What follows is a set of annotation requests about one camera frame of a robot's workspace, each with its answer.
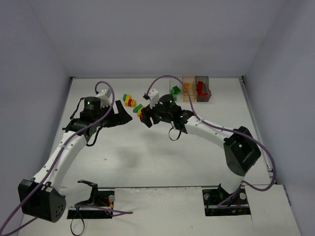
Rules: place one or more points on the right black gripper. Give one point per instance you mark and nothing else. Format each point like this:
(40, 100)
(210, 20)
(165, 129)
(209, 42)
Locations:
(150, 116)

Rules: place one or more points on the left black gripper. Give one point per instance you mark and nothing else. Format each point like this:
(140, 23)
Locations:
(115, 117)

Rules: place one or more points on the green yellow red rounded stack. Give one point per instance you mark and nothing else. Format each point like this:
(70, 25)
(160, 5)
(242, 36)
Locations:
(138, 109)

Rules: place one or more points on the yellow rounded lego brick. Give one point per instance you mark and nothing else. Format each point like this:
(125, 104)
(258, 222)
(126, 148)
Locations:
(186, 88)

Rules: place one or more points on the red lego brick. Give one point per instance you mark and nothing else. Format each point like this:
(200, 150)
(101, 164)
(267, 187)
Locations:
(202, 94)
(199, 86)

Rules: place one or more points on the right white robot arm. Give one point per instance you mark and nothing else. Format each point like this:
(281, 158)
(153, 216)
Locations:
(240, 151)

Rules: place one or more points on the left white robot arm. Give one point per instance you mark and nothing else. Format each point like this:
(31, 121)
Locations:
(41, 196)

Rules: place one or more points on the green yellow red lego stack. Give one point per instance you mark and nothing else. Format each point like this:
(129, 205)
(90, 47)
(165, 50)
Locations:
(129, 101)

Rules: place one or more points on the clear plastic container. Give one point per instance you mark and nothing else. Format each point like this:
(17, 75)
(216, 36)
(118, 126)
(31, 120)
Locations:
(173, 82)

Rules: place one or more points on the amber plastic container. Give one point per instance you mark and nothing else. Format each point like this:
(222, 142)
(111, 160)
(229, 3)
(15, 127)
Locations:
(189, 88)

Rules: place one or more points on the dark grey plastic container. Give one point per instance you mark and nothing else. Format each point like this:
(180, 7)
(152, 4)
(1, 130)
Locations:
(205, 80)

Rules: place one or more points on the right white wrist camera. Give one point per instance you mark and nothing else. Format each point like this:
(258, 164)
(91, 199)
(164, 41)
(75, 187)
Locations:
(153, 96)

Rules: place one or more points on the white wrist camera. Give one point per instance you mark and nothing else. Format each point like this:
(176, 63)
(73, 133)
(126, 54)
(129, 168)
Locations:
(104, 94)
(153, 96)

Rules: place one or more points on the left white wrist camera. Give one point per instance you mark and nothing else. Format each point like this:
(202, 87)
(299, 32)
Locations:
(104, 94)

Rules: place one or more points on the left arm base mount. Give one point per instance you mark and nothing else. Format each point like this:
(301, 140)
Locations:
(92, 207)

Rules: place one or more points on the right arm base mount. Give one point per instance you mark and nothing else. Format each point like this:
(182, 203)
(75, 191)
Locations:
(217, 202)

